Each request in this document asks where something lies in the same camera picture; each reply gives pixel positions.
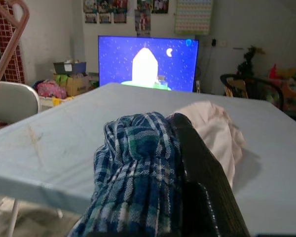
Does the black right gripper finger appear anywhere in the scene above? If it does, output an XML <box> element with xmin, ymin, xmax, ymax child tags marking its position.
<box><xmin>174</xmin><ymin>113</ymin><xmax>251</xmax><ymax>237</ymax></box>

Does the blue plaid cloth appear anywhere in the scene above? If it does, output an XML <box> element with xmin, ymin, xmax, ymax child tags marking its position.
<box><xmin>69</xmin><ymin>111</ymin><xmax>188</xmax><ymax>237</ymax></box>

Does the pink plastic hanger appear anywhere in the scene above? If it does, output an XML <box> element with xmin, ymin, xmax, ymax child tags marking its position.
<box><xmin>0</xmin><ymin>0</ymin><xmax>30</xmax><ymax>92</ymax></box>

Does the beige crumpled cloth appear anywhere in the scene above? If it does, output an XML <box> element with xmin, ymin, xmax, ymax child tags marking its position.
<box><xmin>166</xmin><ymin>100</ymin><xmax>247</xmax><ymax>188</ymax></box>

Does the black round-back chair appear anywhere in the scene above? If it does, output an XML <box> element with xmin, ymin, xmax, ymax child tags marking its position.
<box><xmin>220</xmin><ymin>73</ymin><xmax>285</xmax><ymax>112</ymax></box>

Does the colourful toy pile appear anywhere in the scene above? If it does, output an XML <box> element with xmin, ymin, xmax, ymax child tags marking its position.
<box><xmin>268</xmin><ymin>63</ymin><xmax>296</xmax><ymax>117</ymax></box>

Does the dark artificial plant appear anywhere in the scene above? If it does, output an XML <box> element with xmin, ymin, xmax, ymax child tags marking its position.
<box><xmin>236</xmin><ymin>45</ymin><xmax>265</xmax><ymax>78</ymax></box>

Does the light blue folding table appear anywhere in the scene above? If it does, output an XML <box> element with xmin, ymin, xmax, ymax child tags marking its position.
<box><xmin>0</xmin><ymin>82</ymin><xmax>296</xmax><ymax>237</ymax></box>

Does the flat screen television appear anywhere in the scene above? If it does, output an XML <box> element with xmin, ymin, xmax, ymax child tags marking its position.
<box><xmin>98</xmin><ymin>35</ymin><xmax>200</xmax><ymax>93</ymax></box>

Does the cardboard box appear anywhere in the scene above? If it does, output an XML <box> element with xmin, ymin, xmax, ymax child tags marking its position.
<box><xmin>65</xmin><ymin>74</ymin><xmax>91</xmax><ymax>96</ymax></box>

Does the pink bag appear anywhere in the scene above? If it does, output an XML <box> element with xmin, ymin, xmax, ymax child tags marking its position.
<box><xmin>37</xmin><ymin>79</ymin><xmax>68</xmax><ymax>98</ymax></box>

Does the dark grey storage bin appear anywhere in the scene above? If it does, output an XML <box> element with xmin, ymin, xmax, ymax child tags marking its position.
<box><xmin>53</xmin><ymin>61</ymin><xmax>87</xmax><ymax>74</ymax></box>

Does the white side table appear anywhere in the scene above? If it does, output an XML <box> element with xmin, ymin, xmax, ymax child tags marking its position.
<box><xmin>38</xmin><ymin>95</ymin><xmax>72</xmax><ymax>107</ymax></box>

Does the grey white folding chair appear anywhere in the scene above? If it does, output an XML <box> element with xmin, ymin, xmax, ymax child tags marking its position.
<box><xmin>0</xmin><ymin>81</ymin><xmax>42</xmax><ymax>124</ymax></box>

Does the pastel patterned wall hanging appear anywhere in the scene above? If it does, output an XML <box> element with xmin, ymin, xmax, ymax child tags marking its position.
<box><xmin>174</xmin><ymin>0</ymin><xmax>214</xmax><ymax>36</ymax></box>

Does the wall photo print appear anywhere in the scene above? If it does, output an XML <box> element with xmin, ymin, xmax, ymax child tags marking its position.
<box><xmin>151</xmin><ymin>0</ymin><xmax>169</xmax><ymax>14</ymax></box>
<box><xmin>112</xmin><ymin>0</ymin><xmax>128</xmax><ymax>24</ymax></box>
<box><xmin>135</xmin><ymin>0</ymin><xmax>151</xmax><ymax>37</ymax></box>
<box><xmin>98</xmin><ymin>0</ymin><xmax>112</xmax><ymax>25</ymax></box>
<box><xmin>83</xmin><ymin>0</ymin><xmax>98</xmax><ymax>24</ymax></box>

